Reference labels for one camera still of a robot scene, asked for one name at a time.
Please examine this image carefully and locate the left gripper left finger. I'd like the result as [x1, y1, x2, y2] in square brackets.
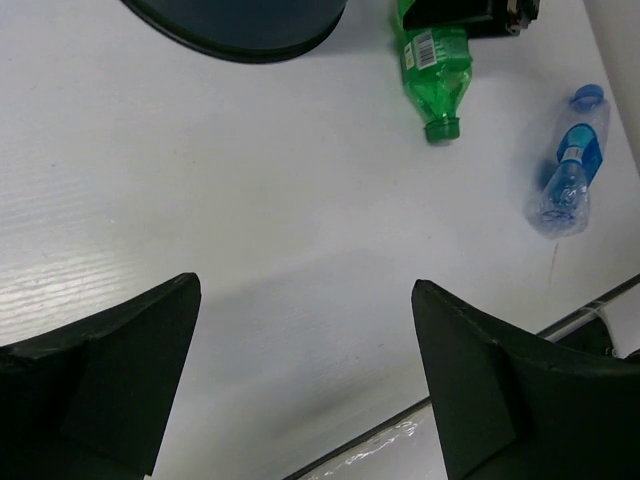
[1, 273, 201, 479]

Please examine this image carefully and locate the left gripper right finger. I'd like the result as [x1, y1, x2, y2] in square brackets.
[410, 278, 640, 480]

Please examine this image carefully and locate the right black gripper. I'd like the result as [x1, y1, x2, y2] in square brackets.
[402, 0, 540, 39]

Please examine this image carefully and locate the green bottle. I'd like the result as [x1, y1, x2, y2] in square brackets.
[394, 1, 472, 144]

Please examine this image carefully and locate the dark round bin gold rim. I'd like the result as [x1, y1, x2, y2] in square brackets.
[124, 0, 347, 64]

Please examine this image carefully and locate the blue label clear bottle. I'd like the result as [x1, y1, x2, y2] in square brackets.
[526, 84, 611, 240]

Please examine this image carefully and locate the aluminium frame rail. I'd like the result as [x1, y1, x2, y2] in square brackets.
[279, 272, 640, 480]

